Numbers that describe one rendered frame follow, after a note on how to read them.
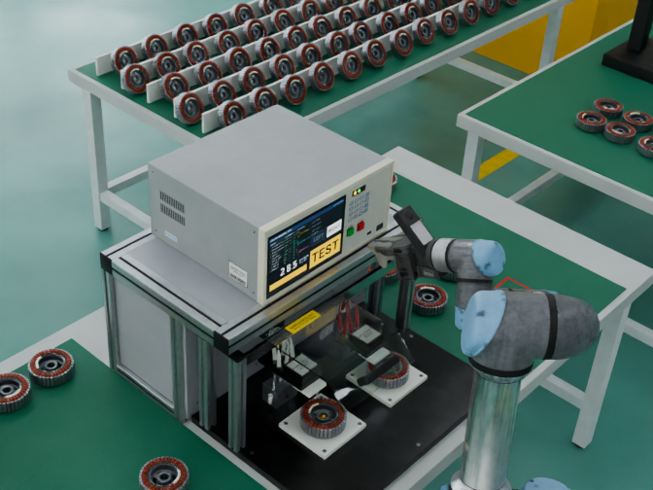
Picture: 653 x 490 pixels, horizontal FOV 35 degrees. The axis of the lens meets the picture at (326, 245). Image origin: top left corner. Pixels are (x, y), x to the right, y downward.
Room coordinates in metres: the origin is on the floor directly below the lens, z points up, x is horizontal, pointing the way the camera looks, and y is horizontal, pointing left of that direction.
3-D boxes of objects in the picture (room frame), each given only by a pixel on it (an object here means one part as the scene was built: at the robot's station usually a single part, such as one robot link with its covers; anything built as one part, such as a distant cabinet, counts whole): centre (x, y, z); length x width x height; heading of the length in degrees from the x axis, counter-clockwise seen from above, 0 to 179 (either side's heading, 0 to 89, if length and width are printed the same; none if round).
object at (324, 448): (1.78, -0.02, 0.78); 0.15 x 0.15 x 0.01; 50
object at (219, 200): (2.09, 0.14, 1.22); 0.44 x 0.39 x 0.20; 140
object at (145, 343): (1.88, 0.42, 0.91); 0.28 x 0.03 x 0.32; 50
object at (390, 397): (1.97, -0.18, 0.78); 0.15 x 0.15 x 0.01; 50
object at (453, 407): (1.88, -0.09, 0.76); 0.64 x 0.47 x 0.02; 140
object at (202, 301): (2.08, 0.15, 1.09); 0.68 x 0.44 x 0.05; 140
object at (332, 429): (1.78, -0.02, 0.80); 0.11 x 0.11 x 0.04
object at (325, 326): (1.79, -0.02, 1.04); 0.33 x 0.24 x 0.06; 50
